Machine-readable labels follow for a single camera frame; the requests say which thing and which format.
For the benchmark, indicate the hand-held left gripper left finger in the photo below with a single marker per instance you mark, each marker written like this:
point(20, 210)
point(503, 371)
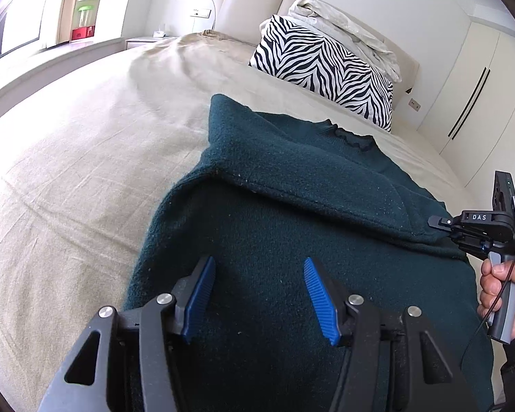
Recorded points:
point(197, 296)

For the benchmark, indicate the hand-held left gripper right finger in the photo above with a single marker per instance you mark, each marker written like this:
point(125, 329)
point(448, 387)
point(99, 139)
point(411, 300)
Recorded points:
point(321, 300)

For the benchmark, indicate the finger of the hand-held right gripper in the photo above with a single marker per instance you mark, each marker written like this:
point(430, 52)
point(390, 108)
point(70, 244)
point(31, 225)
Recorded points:
point(438, 223)

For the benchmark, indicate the dark green knit sweater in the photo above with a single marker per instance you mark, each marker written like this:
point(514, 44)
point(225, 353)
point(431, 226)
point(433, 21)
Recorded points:
point(283, 206)

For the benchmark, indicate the person's right hand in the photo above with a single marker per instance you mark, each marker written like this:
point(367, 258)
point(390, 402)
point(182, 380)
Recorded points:
point(490, 274)

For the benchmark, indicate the bed with beige sheet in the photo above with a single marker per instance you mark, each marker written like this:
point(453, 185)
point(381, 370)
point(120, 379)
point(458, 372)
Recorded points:
point(90, 158)

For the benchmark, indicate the zebra print pillow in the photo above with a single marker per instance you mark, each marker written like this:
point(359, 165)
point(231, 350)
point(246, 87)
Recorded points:
point(321, 64)

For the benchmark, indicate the folded white duvet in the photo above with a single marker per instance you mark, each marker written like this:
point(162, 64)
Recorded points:
point(347, 25)

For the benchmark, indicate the white nightstand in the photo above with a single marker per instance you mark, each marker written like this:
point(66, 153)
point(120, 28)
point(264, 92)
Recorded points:
point(143, 43)

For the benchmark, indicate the small white bedside item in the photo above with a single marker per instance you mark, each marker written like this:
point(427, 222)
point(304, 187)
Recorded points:
point(159, 34)

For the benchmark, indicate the white window ledge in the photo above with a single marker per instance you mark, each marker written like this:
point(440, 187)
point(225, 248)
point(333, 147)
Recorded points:
point(47, 66)

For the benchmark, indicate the red box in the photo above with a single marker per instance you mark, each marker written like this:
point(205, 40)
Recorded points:
point(83, 33)

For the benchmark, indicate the beige padded headboard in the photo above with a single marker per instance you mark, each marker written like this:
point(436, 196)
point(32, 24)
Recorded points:
point(248, 0)

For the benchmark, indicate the beige curtain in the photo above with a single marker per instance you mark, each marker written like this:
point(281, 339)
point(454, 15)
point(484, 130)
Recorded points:
point(55, 4)

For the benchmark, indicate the black framed window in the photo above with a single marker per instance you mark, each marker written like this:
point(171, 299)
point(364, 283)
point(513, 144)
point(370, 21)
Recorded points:
point(12, 25)

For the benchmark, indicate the beige wall socket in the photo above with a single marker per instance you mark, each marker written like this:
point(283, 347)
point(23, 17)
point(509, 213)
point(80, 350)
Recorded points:
point(415, 104)

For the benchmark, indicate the white wall socket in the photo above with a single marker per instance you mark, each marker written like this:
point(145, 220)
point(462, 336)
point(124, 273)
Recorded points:
point(200, 13)

